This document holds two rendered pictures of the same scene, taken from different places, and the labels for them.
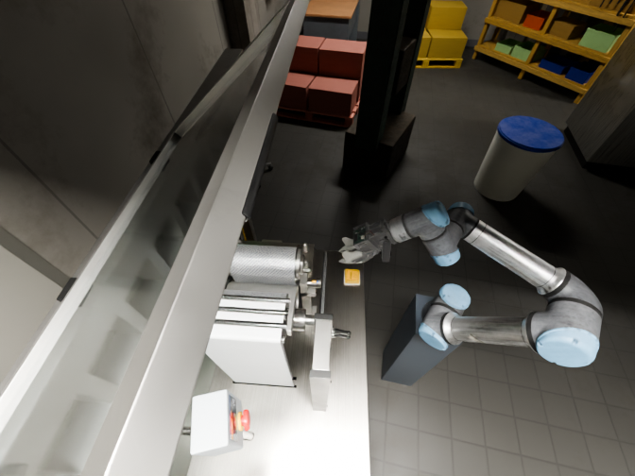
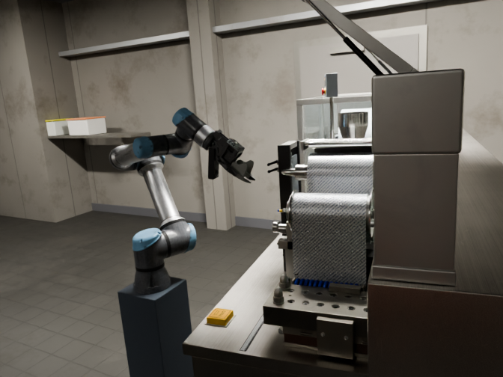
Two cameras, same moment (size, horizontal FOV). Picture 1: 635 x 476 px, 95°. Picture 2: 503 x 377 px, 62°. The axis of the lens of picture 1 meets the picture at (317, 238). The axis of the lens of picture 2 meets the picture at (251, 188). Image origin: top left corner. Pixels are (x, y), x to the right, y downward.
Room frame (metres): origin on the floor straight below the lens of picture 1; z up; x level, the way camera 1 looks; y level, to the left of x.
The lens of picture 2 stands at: (1.94, 0.34, 1.64)
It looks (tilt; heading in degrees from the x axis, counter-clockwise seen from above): 13 degrees down; 197
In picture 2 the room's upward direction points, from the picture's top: 4 degrees counter-clockwise
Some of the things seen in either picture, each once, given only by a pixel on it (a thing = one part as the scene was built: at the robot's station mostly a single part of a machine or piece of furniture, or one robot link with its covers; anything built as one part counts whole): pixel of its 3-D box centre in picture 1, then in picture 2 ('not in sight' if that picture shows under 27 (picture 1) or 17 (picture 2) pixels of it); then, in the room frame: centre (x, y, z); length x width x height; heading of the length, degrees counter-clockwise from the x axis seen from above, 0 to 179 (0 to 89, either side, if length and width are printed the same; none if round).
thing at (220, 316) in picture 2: (351, 276); (220, 316); (0.74, -0.17, 0.91); 0.07 x 0.07 x 0.02; 86
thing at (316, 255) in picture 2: not in sight; (328, 260); (0.66, 0.19, 1.11); 0.23 x 0.01 x 0.18; 86
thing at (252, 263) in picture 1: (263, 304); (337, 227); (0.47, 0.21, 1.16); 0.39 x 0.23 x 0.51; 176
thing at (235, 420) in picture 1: (224, 422); (328, 85); (0.05, 0.14, 1.66); 0.07 x 0.07 x 0.10; 12
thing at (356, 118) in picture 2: not in sight; (352, 119); (-0.12, 0.23, 1.50); 0.14 x 0.14 x 0.06
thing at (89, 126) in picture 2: not in sight; (87, 126); (-3.02, -3.50, 1.37); 0.41 x 0.34 x 0.23; 78
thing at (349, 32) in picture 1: (333, 30); not in sight; (5.89, -0.29, 0.41); 1.46 x 0.75 x 0.81; 168
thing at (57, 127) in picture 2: not in sight; (55, 127); (-3.16, -4.15, 1.37); 0.40 x 0.33 x 0.23; 78
